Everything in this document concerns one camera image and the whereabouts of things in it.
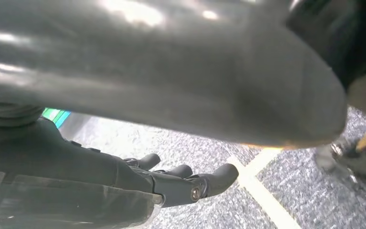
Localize green plastic crate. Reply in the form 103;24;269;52
41;108;71;129

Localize black robot leg part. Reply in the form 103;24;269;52
285;0;366;124

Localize yellow floor tape square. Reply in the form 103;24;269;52
227;147;302;229

